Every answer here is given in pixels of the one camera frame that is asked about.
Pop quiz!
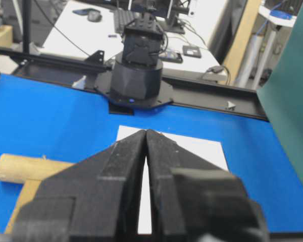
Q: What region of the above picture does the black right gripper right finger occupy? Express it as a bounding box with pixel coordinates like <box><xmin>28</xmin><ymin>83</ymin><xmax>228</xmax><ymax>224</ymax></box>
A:
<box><xmin>146</xmin><ymin>130</ymin><xmax>270</xmax><ymax>241</ymax></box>

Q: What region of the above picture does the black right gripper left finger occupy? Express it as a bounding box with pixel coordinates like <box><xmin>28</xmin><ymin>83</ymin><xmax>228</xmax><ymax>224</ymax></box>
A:
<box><xmin>12</xmin><ymin>130</ymin><xmax>146</xmax><ymax>241</ymax></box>

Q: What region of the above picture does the wooden mallet hammer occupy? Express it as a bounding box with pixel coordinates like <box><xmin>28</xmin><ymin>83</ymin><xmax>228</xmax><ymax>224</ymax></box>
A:
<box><xmin>0</xmin><ymin>154</ymin><xmax>73</xmax><ymax>234</ymax></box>

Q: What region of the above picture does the large white foam board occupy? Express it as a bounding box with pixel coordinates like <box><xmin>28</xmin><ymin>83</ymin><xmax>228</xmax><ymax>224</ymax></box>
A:
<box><xmin>115</xmin><ymin>125</ymin><xmax>230</xmax><ymax>234</ymax></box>

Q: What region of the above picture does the blue table cloth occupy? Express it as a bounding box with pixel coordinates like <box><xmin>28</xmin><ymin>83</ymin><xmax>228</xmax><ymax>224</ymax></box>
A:
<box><xmin>0</xmin><ymin>75</ymin><xmax>303</xmax><ymax>233</ymax></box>

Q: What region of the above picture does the green backdrop sheet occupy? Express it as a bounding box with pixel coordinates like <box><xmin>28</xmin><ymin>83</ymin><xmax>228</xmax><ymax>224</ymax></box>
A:
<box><xmin>257</xmin><ymin>4</ymin><xmax>303</xmax><ymax>185</ymax></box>

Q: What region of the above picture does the black external drive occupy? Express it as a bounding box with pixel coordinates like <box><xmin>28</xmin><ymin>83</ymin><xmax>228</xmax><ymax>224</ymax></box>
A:
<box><xmin>182</xmin><ymin>45</ymin><xmax>201</xmax><ymax>58</ymax></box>

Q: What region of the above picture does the white desk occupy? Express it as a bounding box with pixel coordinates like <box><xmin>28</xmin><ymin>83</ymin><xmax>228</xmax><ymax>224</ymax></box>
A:
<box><xmin>42</xmin><ymin>1</ymin><xmax>227</xmax><ymax>78</ymax></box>

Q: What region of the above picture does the black monitor stand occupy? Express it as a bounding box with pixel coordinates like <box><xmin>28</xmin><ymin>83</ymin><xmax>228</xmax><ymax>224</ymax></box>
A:
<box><xmin>156</xmin><ymin>1</ymin><xmax>190</xmax><ymax>34</ymax></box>

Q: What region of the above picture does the grey computer mouse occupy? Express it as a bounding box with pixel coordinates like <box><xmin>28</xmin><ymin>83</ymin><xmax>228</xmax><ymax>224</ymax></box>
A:
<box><xmin>87</xmin><ymin>10</ymin><xmax>102</xmax><ymax>22</ymax></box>

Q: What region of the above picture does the black keyboard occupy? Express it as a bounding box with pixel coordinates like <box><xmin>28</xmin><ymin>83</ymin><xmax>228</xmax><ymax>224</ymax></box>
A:
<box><xmin>113</xmin><ymin>9</ymin><xmax>139</xmax><ymax>34</ymax></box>

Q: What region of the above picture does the black aluminium frame rail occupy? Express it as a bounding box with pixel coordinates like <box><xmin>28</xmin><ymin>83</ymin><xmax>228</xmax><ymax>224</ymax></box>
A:
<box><xmin>0</xmin><ymin>47</ymin><xmax>268</xmax><ymax>120</ymax></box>

